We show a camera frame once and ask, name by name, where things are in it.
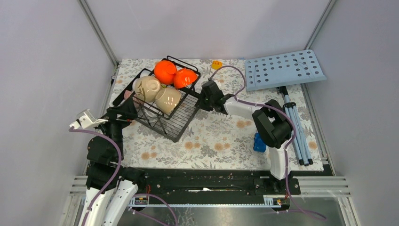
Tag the orange bowl left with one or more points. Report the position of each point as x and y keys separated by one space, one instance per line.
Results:
x=165 y=72

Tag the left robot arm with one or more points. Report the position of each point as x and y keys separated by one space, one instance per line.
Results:
x=109 y=188

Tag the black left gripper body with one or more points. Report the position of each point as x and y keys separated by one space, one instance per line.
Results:
x=115 y=127

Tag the orange bowl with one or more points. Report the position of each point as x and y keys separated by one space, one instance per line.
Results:
x=165 y=72
x=184 y=77

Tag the plain beige bowl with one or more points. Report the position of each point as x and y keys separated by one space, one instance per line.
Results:
x=167 y=99

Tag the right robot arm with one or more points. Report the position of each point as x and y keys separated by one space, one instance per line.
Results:
x=274 y=127

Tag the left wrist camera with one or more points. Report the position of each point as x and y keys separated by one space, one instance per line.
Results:
x=86 y=120

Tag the beige patterned bowl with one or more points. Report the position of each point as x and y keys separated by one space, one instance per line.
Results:
x=146 y=88

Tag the pink patterned bowl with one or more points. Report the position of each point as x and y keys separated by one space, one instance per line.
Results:
x=128 y=94

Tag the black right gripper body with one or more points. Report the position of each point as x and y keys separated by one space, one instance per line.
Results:
x=205 y=103

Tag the orange bowl right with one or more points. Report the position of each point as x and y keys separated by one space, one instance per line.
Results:
x=184 y=77

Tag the white bowl in rack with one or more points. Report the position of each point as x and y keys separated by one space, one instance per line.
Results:
x=145 y=73

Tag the blue toy car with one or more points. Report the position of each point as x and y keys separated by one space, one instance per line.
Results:
x=259 y=145

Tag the black wire dish rack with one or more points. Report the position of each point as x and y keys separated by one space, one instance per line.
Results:
x=173 y=125

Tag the floral table mat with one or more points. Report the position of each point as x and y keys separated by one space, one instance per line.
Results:
x=211 y=140

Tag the yellow toy block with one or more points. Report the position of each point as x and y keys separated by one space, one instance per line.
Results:
x=216 y=65

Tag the blue tripod legs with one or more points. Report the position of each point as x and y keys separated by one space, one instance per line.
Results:
x=300 y=143

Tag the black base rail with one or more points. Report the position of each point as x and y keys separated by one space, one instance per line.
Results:
x=186 y=186

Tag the blue perforated stand tray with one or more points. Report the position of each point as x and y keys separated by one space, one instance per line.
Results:
x=282 y=70

